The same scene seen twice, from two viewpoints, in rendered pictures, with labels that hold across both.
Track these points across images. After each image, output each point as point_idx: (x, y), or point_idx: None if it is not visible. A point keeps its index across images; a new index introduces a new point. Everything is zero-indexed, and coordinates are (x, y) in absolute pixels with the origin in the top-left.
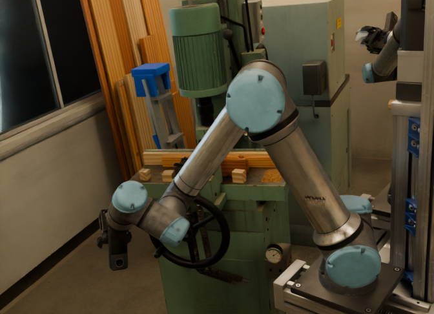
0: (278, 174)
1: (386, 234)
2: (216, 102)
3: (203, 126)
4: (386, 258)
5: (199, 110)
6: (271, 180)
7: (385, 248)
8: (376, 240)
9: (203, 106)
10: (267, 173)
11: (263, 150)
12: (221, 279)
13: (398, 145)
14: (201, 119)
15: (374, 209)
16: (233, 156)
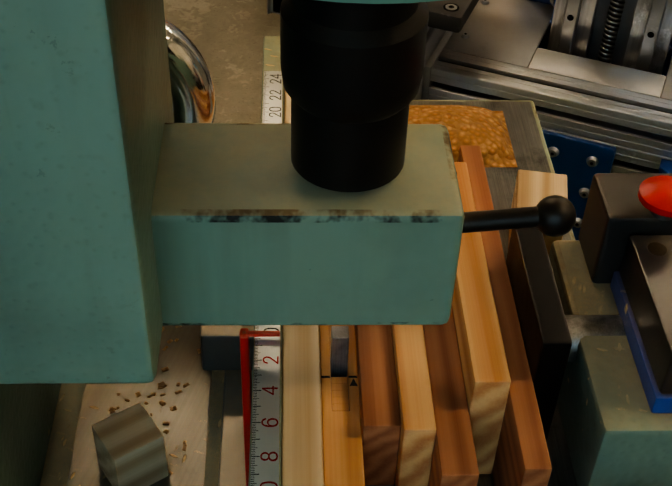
0: (454, 105)
1: (461, 59)
2: (150, 18)
3: (397, 178)
4: (584, 63)
5: (418, 62)
6: (504, 131)
7: (536, 64)
8: (497, 76)
9: (426, 5)
10: (462, 133)
11: (283, 119)
12: None
13: None
14: (396, 134)
15: (466, 3)
16: (465, 178)
